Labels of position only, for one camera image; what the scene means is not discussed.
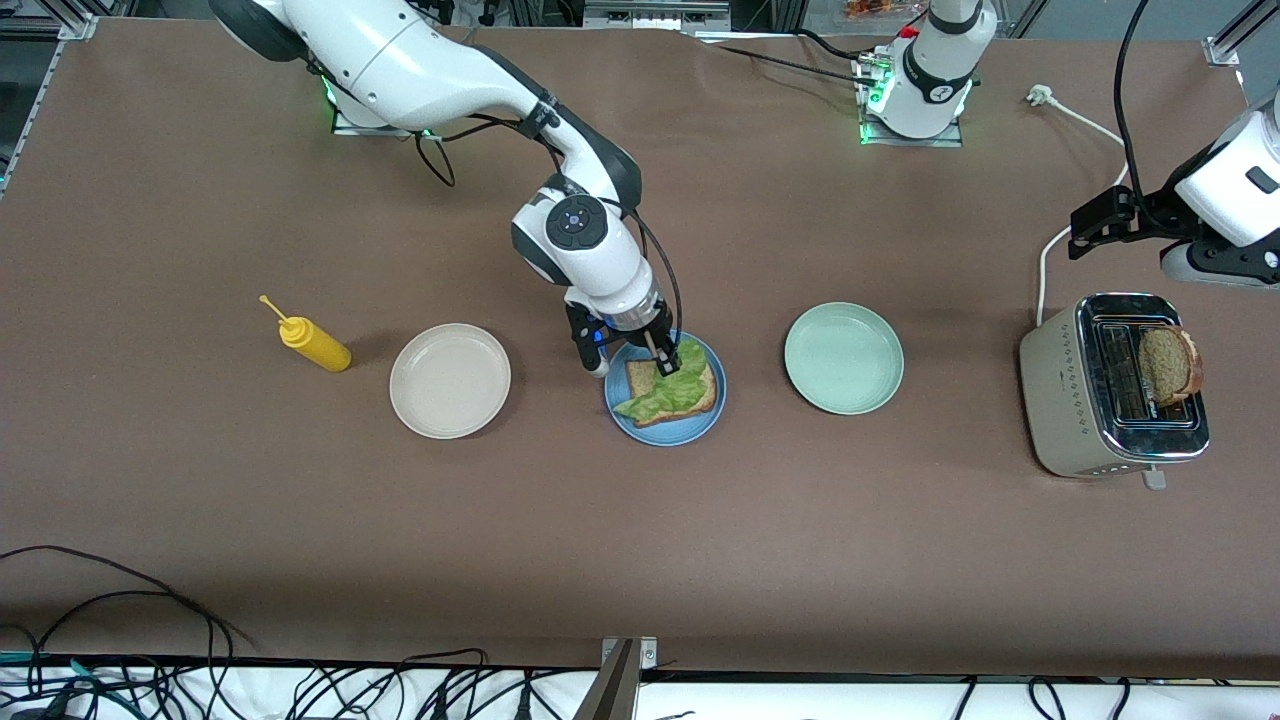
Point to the brown toast bread slice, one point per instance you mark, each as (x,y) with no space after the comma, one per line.
(638,378)
(1165,365)

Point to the beige chrome two-slot toaster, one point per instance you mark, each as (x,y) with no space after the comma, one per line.
(1060,400)

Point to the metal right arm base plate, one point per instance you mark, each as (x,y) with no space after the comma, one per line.
(372,130)

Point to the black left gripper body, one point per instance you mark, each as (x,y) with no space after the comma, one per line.
(1142,211)

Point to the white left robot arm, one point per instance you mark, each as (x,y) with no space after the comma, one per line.
(930,70)

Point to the green lettuce leaf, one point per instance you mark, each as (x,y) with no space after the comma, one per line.
(670,398)

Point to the aluminium post with bracket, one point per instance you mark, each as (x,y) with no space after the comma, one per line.
(615,690)

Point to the aluminium frame profile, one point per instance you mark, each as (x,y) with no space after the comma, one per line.
(1218,50)
(75,25)

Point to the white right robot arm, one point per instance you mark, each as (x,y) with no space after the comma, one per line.
(400,60)

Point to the beige round plate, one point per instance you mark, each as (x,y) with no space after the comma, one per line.
(450,381)

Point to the grey power strip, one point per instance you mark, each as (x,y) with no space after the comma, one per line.
(655,15)

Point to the yellow mustard squeeze bottle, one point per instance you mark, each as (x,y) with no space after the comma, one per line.
(320,348)

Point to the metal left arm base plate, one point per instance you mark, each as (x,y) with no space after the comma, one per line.
(950,137)

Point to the orange snack packet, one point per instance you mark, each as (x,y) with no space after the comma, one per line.
(880,8)

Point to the mint green round plate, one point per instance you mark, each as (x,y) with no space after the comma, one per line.
(843,358)

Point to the blue round plate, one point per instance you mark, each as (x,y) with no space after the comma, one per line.
(660,435)

